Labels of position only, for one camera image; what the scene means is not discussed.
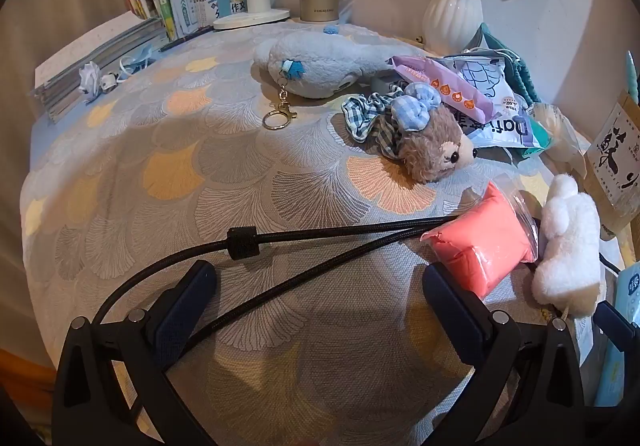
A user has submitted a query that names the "brown paper bag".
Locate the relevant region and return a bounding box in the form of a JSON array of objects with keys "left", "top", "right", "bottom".
[{"left": 582, "top": 88, "right": 640, "bottom": 241}]

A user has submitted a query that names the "white packet with purple lettering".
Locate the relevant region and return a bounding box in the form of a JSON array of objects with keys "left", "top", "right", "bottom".
[{"left": 460, "top": 100, "right": 546, "bottom": 149}]

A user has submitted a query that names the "white packet with blue pattern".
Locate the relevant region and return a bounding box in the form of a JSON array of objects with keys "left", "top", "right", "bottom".
[{"left": 440, "top": 53, "right": 528, "bottom": 114}]

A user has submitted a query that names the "teal printed towel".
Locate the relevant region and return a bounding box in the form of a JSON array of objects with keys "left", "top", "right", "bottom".
[{"left": 480, "top": 23, "right": 541, "bottom": 104}]

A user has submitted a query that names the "white translucent plastic bag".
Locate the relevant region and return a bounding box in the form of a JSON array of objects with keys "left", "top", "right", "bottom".
[{"left": 530, "top": 103, "right": 585, "bottom": 164}]

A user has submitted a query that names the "pink clay pack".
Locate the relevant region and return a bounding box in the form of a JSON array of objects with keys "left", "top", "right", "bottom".
[{"left": 420, "top": 181, "right": 541, "bottom": 299}]

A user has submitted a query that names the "orange fabric edge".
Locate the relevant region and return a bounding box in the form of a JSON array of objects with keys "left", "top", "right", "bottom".
[{"left": 0, "top": 348, "right": 57, "bottom": 408}]

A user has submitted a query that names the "purple snack packet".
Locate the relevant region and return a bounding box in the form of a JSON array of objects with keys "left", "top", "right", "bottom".
[{"left": 385, "top": 54, "right": 506, "bottom": 124}]

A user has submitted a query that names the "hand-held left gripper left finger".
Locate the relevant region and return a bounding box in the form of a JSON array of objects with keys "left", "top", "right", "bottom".
[{"left": 52, "top": 260, "right": 219, "bottom": 446}]

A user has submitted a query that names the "white plush toy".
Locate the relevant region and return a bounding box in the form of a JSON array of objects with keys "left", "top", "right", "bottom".
[{"left": 531, "top": 174, "right": 603, "bottom": 317}]

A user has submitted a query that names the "blue plaid scrunchie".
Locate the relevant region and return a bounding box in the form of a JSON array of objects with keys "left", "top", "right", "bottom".
[{"left": 341, "top": 86, "right": 407, "bottom": 159}]

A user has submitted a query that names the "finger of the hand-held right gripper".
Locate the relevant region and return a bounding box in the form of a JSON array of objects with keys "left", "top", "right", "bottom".
[{"left": 596, "top": 300, "right": 640, "bottom": 345}]

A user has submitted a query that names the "black pen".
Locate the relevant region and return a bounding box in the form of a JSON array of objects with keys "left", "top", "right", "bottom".
[{"left": 157, "top": 24, "right": 216, "bottom": 51}]

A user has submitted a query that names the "black braided cable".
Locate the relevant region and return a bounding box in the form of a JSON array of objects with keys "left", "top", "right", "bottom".
[
  {"left": 92, "top": 217, "right": 453, "bottom": 327},
  {"left": 187, "top": 222, "right": 441, "bottom": 344}
]

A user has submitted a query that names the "light blue tissue pack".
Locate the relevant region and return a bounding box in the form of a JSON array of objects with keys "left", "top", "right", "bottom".
[{"left": 595, "top": 261, "right": 640, "bottom": 408}]

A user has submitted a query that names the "flat stack of booklets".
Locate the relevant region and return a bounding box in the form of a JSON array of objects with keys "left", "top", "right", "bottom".
[{"left": 34, "top": 18, "right": 168, "bottom": 124}]

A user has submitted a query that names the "blue face mask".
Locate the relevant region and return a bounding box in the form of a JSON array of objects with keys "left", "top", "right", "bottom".
[{"left": 117, "top": 43, "right": 161, "bottom": 76}]

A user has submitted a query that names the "brown bear plush toy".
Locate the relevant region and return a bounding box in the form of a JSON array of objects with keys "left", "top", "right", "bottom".
[{"left": 390, "top": 82, "right": 478, "bottom": 184}]

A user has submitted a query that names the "black cable strap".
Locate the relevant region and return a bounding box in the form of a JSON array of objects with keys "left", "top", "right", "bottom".
[{"left": 227, "top": 227, "right": 259, "bottom": 260}]

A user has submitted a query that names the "ginkgo patterned tablecloth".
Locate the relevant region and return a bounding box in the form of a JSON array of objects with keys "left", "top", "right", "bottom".
[{"left": 20, "top": 20, "right": 640, "bottom": 446}]

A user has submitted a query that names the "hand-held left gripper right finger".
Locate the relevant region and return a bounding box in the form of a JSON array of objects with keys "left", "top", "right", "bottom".
[{"left": 422, "top": 262, "right": 588, "bottom": 446}]

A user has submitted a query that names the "light teal twisted stick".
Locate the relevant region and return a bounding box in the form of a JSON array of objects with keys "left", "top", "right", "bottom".
[{"left": 622, "top": 50, "right": 640, "bottom": 104}]

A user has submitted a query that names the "white ribbed vase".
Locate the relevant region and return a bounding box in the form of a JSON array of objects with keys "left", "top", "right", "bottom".
[{"left": 422, "top": 0, "right": 501, "bottom": 56}]

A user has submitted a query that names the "grey plush toy with keychain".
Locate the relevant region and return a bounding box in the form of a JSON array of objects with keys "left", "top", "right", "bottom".
[{"left": 252, "top": 28, "right": 416, "bottom": 131}]

